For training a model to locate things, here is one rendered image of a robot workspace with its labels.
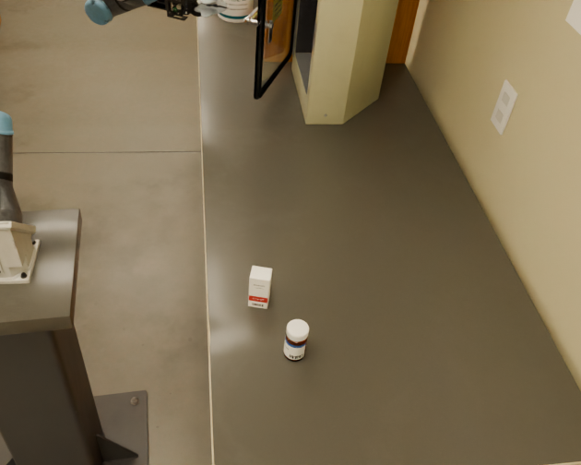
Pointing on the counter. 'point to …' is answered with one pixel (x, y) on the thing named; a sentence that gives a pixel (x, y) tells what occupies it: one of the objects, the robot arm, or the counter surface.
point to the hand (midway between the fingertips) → (223, 5)
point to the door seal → (263, 50)
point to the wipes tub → (236, 10)
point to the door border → (260, 55)
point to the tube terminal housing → (346, 59)
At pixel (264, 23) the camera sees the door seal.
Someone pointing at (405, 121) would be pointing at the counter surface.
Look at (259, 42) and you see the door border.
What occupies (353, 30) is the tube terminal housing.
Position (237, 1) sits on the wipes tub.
